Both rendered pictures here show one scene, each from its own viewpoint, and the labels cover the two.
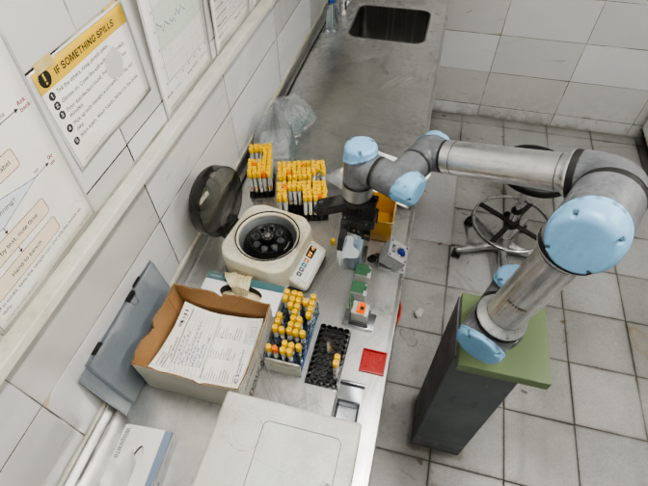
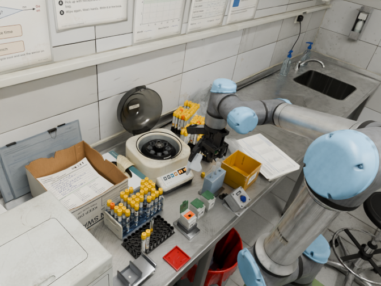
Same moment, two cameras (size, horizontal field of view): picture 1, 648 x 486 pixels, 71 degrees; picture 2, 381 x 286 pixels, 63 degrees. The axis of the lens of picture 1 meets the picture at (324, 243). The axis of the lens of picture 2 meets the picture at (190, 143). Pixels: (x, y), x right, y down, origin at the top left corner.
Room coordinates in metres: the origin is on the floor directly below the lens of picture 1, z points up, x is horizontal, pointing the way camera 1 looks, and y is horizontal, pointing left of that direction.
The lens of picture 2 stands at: (-0.06, -0.33, 1.81)
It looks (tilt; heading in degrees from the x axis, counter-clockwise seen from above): 36 degrees down; 21
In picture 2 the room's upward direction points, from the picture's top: 10 degrees clockwise
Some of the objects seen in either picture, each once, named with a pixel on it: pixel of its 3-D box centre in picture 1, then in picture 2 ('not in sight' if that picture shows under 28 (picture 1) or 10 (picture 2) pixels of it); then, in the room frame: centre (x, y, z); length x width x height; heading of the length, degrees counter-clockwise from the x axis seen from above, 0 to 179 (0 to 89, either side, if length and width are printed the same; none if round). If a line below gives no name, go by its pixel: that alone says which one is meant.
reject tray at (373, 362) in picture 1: (373, 362); (176, 257); (0.52, -0.13, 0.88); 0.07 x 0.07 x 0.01; 75
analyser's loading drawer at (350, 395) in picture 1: (344, 423); (123, 281); (0.35, -0.04, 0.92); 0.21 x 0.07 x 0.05; 165
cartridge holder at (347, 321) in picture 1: (359, 318); (186, 225); (0.65, -0.10, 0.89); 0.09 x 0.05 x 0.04; 73
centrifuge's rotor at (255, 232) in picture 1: (268, 241); (159, 150); (0.89, 0.17, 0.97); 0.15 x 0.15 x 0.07
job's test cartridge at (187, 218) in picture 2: (360, 313); (187, 220); (0.65, -0.10, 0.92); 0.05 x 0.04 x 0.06; 73
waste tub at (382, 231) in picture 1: (374, 216); (239, 171); (1.02, -0.17, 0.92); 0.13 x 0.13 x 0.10; 77
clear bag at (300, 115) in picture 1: (292, 109); not in sight; (1.61, 0.12, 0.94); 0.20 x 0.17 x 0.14; 143
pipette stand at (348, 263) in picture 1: (356, 248); (213, 183); (0.88, -0.10, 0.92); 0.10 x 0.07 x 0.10; 168
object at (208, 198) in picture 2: (363, 275); (207, 201); (0.79, -0.12, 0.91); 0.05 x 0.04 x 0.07; 75
